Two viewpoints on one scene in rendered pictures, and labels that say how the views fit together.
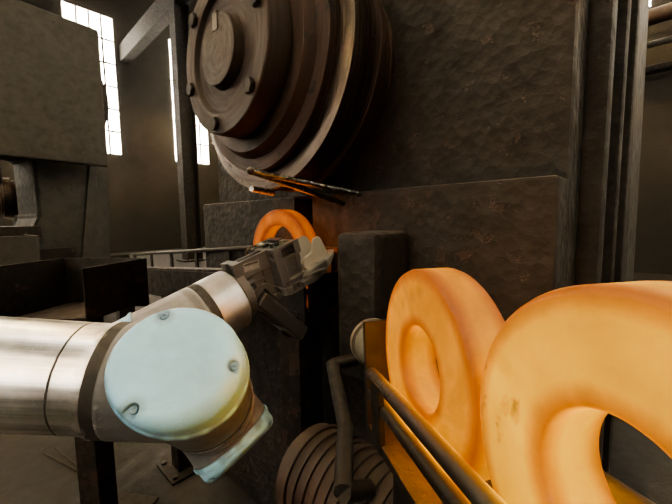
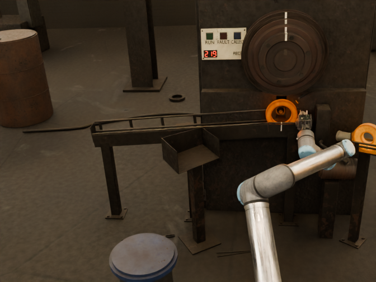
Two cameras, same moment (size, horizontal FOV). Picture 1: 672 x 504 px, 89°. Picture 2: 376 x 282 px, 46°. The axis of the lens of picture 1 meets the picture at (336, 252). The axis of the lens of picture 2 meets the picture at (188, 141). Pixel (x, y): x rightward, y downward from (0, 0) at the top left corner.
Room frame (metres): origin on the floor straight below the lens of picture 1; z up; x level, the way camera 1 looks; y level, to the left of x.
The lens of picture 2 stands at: (-0.97, 1.93, 1.81)
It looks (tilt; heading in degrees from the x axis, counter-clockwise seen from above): 26 degrees down; 326
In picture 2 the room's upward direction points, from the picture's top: 4 degrees counter-clockwise
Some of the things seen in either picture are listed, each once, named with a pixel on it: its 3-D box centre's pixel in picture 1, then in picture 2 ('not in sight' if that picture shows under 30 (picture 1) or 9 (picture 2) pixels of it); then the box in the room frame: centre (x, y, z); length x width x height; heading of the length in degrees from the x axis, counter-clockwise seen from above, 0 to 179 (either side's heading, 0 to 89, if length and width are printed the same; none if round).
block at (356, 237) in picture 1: (375, 303); (321, 125); (0.56, -0.06, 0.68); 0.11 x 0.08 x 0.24; 136
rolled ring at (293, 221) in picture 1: (283, 253); (281, 114); (0.72, 0.11, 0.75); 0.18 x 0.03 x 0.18; 47
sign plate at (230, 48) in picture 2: not in sight; (223, 43); (1.03, 0.29, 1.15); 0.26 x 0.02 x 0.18; 46
